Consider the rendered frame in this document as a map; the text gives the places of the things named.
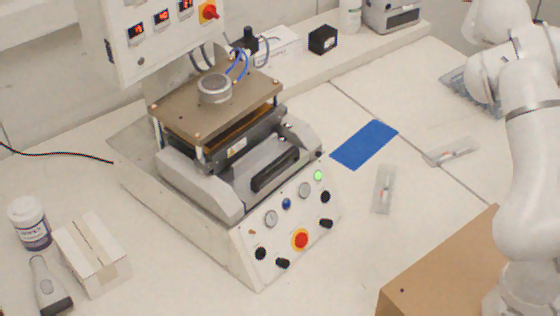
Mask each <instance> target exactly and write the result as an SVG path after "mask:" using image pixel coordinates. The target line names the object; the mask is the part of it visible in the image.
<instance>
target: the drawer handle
mask: <svg viewBox="0 0 560 316"><path fill-rule="evenodd" d="M292 160H294V161H296V162H298V161H299V160H300V151H299V147H297V146H296V145H293V146H291V147H290V148H289V149H287V150H286V151H285V152H284V153H282V154H281V155H280V156H278V157H277V158H276V159H275V160H274V161H273V162H272V163H270V164H269V165H267V166H265V167H264V168H263V169H262V170H260V171H259V172H258V173H256V174H255V175H254V176H253V177H251V181H250V190H251V191H253V192H254V193H256V194H258V193H259V192H260V185H262V184H263V183H264V182H265V181H267V180H268V179H269V178H270V177H272V176H273V175H274V173H276V172H277V171H278V170H279V169H281V168H282V167H283V166H284V165H287V164H288V163H289V162H291V161H292Z"/></svg>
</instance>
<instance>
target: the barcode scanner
mask: <svg viewBox="0 0 560 316"><path fill-rule="evenodd" d="M29 263H30V266H31V268H32V271H33V274H34V277H35V281H34V297H35V300H36V302H37V305H38V307H39V310H40V311H39V312H40V314H41V316H54V315H55V314H57V313H59V312H61V311H63V310H66V309H68V308H70V307H71V306H72V305H73V301H72V299H71V297H70V296H69V295H68V292H67V289H66V287H65V286H64V285H63V283H62V282H61V281H60V280H59V279H58V278H57V277H56V276H54V274H52V273H51V272H50V271H49V270H48V268H47V266H46V263H45V260H44V258H43V257H42V256H41V255H39V254H38V255H35V256H33V257H32V258H31V259H30V261H29Z"/></svg>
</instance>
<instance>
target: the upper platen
mask: <svg viewBox="0 0 560 316"><path fill-rule="evenodd" d="M271 109H273V105H271V104H269V103H268V102H264V103H263V104H262V105H260V106H259V107H257V108H256V109H254V110H253V111H252V112H250V113H249V114H247V115H246V116H244V117H243V118H242V119H240V120H239V121H238V122H237V123H235V124H234V125H232V126H231V127H230V128H228V129H227V130H225V131H222V132H221V133H220V134H218V135H217V136H215V137H214V138H212V139H211V140H210V141H208V142H207V143H206V144H205V145H203V149H204V156H205V157H206V158H207V159H208V157H207V155H208V154H209V153H210V152H212V151H213V150H215V149H216V148H217V147H219V146H220V145H222V144H223V143H225V142H226V141H227V140H229V139H230V138H232V137H233V136H234V135H236V134H237V133H238V132H239V131H240V130H243V129H245V128H246V127H247V126H249V125H250V124H252V123H253V122H254V121H256V120H257V119H259V118H260V117H261V116H263V115H264V114H266V113H267V112H269V111H270V110H271ZM163 126H164V127H163V129H164V131H165V132H167V133H168V134H170V135H173V136H174V137H176V138H177V139H179V140H180V141H182V143H184V144H185V145H187V146H188V147H190V148H191V149H193V150H194V151H196V146H195V144H194V143H192V142H191V141H189V140H188V139H186V138H185V137H183V136H182V135H180V134H178V133H177V132H175V131H174V130H172V129H170V128H169V127H167V126H166V125H164V124H163Z"/></svg>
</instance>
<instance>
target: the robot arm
mask: <svg viewBox="0 0 560 316"><path fill-rule="evenodd" d="M458 1H463V2H471V5H470V7H469V8H468V11H467V15H466V18H465V19H464V21H463V24H462V26H461V31H462V34H463V37H464V39H466V40H467V41H468V42H469V43H472V44H474V45H476V46H482V47H486V48H488V49H486V50H485V49H484V50H481V51H479V52H477V53H476V54H474V55H472V56H470V57H469V58H467V60H466V62H465V64H464V71H463V81H464V85H465V87H466V89H467V90H468V92H469V93H470V94H471V95H472V97H473V98H474V99H475V100H476V101H478V102H480V103H491V105H495V100H500V99H501V102H502V107H503V112H504V116H505V121H506V124H505V127H506V131H507V139H508V144H509V147H510V151H511V156H512V160H513V164H514V167H513V177H512V187H511V189H510V191H509V193H508V195H507V197H506V200H505V202H504V203H503V204H502V205H501V207H500V208H499V209H498V211H496V213H495V217H494V219H493V234H492V238H493V241H494V242H495V245H496V246H497V248H498V249H499V253H500V254H502V255H504V256H505V257H506V258H507V259H509V260H510V262H509V263H507V264H506V265H505V266H504V268H503V270H502V272H501V274H500V277H499V280H498V281H497V283H496V284H495V285H494V286H493V288H492V289H491V290H490V292H489V293H488V294H487V295H486V296H485V297H484V298H483V299H482V316H560V185H559V177H560V91H559V89H558V86H557V82H560V28H558V27H554V26H548V24H547V22H545V20H539V19H532V18H531V14H530V8H529V6H528V4H527V1H526V0H458ZM535 23H536V24H537V23H543V27H540V26H536V25H535Z"/></svg>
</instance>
